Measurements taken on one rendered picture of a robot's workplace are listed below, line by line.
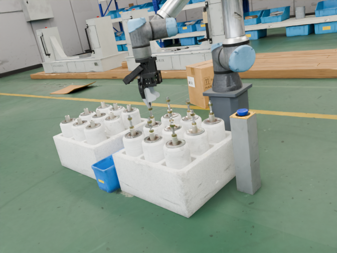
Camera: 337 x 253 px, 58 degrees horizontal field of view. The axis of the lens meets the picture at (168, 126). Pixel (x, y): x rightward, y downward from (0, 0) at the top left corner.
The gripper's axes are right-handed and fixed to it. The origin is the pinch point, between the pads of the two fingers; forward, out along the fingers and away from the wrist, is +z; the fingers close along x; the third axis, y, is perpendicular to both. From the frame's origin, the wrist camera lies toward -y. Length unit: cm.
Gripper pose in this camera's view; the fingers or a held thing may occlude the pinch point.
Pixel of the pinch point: (148, 104)
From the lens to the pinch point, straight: 132.8
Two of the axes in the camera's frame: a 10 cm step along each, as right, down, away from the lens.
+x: 3.3, -3.8, 8.7
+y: 9.3, -0.3, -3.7
